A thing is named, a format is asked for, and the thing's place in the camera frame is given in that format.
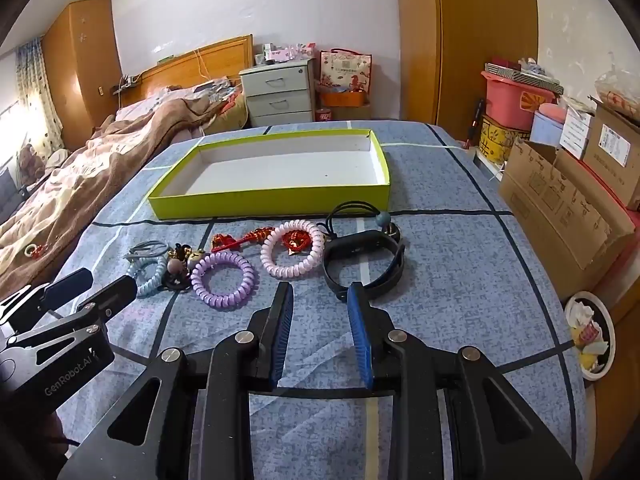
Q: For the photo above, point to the blue patterned tablecloth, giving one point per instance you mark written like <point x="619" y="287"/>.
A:
<point x="471" y="277"/>

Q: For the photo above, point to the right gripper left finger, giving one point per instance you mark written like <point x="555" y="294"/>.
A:
<point x="271" y="327"/>

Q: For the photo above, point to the black hair tie pink bead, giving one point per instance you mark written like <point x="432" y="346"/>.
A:
<point x="181" y="261"/>

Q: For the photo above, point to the brown blanket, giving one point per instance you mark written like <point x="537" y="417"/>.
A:
<point x="46" y="228"/>

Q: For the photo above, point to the red white gift bag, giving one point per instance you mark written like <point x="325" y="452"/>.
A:
<point x="346" y="69"/>

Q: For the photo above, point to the yellow patterned tin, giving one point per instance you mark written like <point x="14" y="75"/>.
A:
<point x="496" y="141"/>

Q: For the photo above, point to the black cord teal bead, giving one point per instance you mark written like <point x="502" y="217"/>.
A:
<point x="360" y="208"/>

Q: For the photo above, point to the wooden bed headboard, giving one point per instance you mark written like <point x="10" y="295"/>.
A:
<point x="226" y="58"/>

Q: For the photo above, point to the open cardboard box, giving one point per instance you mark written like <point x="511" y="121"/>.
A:
<point x="576" y="228"/>

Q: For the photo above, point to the orange box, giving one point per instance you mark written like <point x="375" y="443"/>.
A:
<point x="343" y="99"/>

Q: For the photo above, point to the green shallow cardboard tray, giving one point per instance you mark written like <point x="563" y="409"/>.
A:
<point x="277" y="175"/>

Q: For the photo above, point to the black wrist band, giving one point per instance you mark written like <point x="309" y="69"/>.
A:
<point x="359" y="247"/>

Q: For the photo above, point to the pink plastic bin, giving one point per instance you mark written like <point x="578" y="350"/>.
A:
<point x="512" y="104"/>

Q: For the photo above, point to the grey three drawer nightstand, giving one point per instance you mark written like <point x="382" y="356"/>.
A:
<point x="279" y="94"/>

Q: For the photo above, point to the floral curtain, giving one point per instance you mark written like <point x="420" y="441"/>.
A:
<point x="33" y="90"/>

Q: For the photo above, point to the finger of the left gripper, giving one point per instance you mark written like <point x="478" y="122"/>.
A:
<point x="61" y="292"/>
<point x="110" y="300"/>

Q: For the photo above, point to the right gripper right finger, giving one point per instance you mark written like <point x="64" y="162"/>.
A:
<point x="370" y="327"/>

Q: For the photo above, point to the corner wooden cabinet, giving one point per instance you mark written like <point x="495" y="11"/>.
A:
<point x="83" y="68"/>

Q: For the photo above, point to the cola bottle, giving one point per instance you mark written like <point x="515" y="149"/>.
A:
<point x="325" y="115"/>

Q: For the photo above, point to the white trash bowl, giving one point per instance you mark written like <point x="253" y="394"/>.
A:
<point x="593" y="333"/>

